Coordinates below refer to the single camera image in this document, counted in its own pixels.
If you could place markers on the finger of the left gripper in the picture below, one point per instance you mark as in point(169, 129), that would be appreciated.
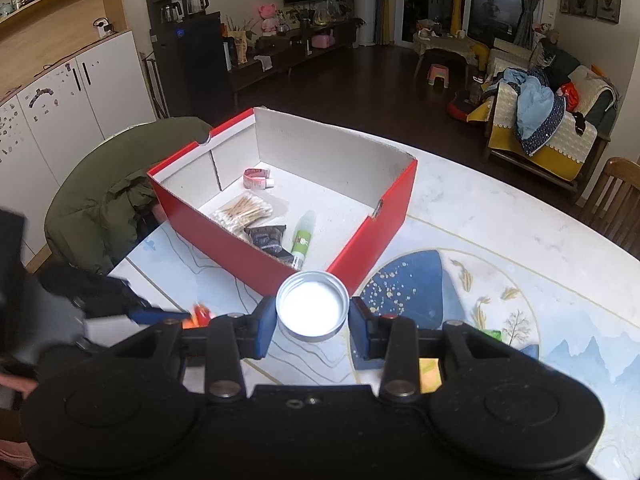
point(101, 296)

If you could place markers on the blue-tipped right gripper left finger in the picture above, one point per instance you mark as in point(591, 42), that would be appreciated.
point(228, 341)

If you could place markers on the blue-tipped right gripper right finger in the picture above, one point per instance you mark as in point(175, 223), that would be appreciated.
point(395, 342)

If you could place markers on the red orange toy keychain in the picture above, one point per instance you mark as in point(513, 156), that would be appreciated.
point(200, 317)

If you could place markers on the white round lid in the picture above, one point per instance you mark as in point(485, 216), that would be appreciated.
point(312, 305)

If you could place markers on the black snack packet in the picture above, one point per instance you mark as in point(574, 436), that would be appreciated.
point(269, 239)

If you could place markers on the pink small tube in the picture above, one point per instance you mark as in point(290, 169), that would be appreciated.
point(257, 179)

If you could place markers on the person's left hand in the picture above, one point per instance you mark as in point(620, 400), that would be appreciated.
point(23, 385)

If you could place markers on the green jacket on chair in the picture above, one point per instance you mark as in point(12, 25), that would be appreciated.
point(98, 214)

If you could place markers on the cotton swab bag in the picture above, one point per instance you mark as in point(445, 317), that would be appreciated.
point(241, 212)

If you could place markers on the green label white bottle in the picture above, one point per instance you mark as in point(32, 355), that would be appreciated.
point(302, 238)

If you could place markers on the red cardboard box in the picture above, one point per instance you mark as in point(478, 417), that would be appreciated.
point(357, 186)

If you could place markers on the white cabinet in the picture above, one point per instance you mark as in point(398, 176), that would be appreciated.
point(59, 118)

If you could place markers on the wooden chair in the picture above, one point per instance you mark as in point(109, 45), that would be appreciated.
point(613, 206)

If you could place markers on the black water dispenser cabinet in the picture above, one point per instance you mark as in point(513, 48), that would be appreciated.
point(188, 48)

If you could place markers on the pink plastic stool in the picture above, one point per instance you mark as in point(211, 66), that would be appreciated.
point(438, 72)

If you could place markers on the sofa with clothes pile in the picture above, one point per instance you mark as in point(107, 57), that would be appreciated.
point(547, 112)

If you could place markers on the pink pig plush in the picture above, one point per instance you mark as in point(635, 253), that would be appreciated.
point(269, 14)

